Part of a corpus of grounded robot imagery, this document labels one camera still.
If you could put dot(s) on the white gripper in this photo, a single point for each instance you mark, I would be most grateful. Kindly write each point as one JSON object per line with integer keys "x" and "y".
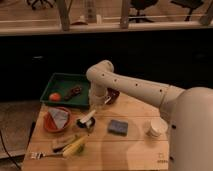
{"x": 97, "y": 96}

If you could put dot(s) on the white handled dish brush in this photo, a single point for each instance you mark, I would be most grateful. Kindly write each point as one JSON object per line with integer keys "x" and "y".
{"x": 88, "y": 116}

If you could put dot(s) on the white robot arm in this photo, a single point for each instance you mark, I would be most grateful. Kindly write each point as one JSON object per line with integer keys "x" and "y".
{"x": 189, "y": 113}

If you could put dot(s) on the small metal cup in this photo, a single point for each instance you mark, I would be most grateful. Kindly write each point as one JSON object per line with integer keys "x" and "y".
{"x": 88, "y": 124}

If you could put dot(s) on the white paper cup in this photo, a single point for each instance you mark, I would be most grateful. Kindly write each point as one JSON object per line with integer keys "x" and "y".
{"x": 157, "y": 127}

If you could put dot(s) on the dark red bowl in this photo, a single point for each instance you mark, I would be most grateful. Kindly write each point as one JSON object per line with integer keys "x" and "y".
{"x": 113, "y": 94}

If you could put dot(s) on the brown toy in tray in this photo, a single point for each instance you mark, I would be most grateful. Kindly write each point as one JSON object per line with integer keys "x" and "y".
{"x": 73, "y": 92}

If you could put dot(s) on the green plastic tray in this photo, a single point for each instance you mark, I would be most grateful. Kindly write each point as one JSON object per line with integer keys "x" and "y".
{"x": 62, "y": 83}

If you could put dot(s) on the blue sponge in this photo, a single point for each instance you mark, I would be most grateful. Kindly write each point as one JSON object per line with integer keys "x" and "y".
{"x": 118, "y": 127}

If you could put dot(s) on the orange fruit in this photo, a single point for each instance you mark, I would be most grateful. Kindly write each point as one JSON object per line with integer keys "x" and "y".
{"x": 55, "y": 97}

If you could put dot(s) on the grey folded cloth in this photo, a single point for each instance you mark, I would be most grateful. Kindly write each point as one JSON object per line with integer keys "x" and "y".
{"x": 60, "y": 116}

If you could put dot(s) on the orange plate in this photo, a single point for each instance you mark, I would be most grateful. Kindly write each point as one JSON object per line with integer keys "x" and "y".
{"x": 49, "y": 124}

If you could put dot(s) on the yellow corn cob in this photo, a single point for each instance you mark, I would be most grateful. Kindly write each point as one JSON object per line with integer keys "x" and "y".
{"x": 73, "y": 147}

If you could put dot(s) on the silver fork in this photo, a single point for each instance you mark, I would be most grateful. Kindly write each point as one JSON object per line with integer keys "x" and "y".
{"x": 39, "y": 155}

